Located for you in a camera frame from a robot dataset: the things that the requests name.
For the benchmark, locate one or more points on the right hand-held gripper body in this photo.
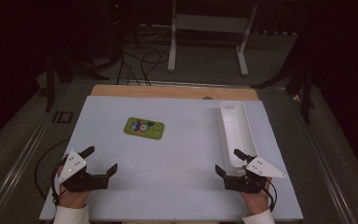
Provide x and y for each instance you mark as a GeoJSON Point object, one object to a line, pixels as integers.
{"type": "Point", "coordinates": [245, 183]}

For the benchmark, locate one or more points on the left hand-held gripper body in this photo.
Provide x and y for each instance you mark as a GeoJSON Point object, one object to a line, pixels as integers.
{"type": "Point", "coordinates": [84, 182]}

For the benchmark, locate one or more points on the long white plastic tray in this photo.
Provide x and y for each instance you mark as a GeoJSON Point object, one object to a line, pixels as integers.
{"type": "Point", "coordinates": [237, 133]}

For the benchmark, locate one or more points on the green phone with cartoon case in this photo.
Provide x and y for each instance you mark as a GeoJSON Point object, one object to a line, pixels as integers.
{"type": "Point", "coordinates": [144, 128]}

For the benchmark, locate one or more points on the person's left hand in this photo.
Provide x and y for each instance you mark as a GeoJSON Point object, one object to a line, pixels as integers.
{"type": "Point", "coordinates": [73, 199]}

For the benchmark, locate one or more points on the person's right hand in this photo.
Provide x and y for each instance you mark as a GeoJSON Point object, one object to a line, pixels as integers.
{"type": "Point", "coordinates": [256, 202]}

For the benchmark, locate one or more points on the pale grey board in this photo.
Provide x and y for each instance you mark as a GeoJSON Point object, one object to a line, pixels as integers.
{"type": "Point", "coordinates": [174, 165]}

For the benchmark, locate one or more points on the black tripod stand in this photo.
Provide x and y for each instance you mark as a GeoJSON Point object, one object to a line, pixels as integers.
{"type": "Point", "coordinates": [50, 84]}
{"type": "Point", "coordinates": [306, 93]}

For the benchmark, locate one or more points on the white metal stand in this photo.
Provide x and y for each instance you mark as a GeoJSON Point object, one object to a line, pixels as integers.
{"type": "Point", "coordinates": [211, 23]}

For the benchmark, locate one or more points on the metal floor rail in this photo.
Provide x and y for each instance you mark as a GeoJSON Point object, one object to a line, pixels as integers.
{"type": "Point", "coordinates": [18, 161]}
{"type": "Point", "coordinates": [326, 168]}

